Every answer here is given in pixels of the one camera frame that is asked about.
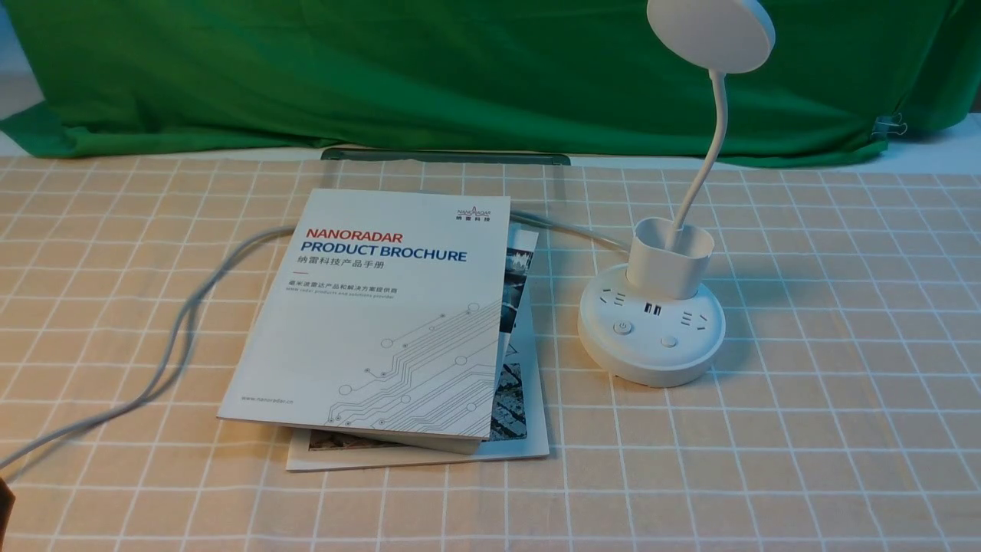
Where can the white desk lamp with base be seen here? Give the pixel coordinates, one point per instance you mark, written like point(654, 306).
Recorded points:
point(652, 320)

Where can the white Nanoradar product brochure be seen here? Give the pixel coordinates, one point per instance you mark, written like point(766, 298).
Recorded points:
point(383, 321)

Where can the lower brochure with photos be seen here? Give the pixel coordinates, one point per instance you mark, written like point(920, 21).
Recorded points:
point(518, 421)

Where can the green backdrop cloth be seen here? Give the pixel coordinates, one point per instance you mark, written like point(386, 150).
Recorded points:
point(154, 77)

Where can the checked beige tablecloth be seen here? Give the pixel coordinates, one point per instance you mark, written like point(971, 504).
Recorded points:
point(842, 413)

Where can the metal binder clip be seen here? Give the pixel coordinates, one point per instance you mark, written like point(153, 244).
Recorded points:
point(889, 125)

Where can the dark brown object at edge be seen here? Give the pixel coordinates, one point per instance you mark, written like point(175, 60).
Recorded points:
point(7, 503)

